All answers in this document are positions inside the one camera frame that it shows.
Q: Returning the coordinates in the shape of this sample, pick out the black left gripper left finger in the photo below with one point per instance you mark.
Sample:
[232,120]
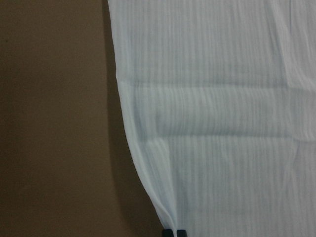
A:
[166,233]

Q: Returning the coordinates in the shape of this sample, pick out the light blue button-up shirt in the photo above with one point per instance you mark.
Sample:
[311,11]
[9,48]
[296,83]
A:
[218,100]

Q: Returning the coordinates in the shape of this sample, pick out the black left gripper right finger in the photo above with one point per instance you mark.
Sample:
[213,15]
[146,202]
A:
[181,233]

